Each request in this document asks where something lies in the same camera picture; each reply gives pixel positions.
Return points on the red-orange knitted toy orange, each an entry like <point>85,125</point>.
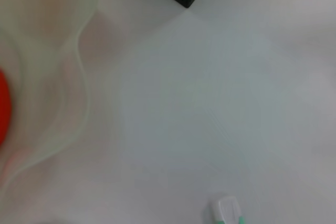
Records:
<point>4,108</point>

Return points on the green glass fruit plate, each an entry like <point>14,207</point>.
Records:
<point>47,51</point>

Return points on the green utility knife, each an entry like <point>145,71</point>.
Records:
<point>228,209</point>

